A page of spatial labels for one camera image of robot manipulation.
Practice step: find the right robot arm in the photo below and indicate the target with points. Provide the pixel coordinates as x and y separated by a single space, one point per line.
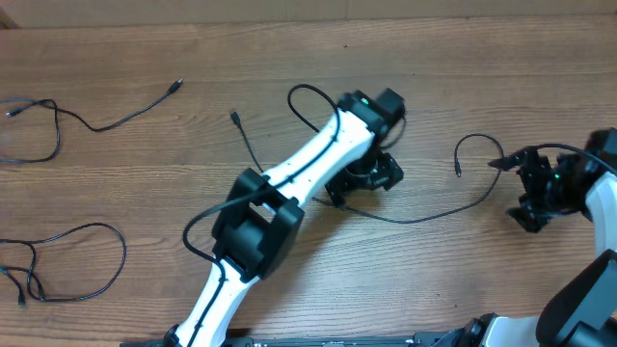
583 180

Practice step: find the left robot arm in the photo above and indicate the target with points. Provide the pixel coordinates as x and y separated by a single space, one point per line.
258 223

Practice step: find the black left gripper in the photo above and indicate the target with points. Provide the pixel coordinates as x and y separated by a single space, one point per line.
388 172

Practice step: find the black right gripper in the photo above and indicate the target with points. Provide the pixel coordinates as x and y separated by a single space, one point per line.
537 212

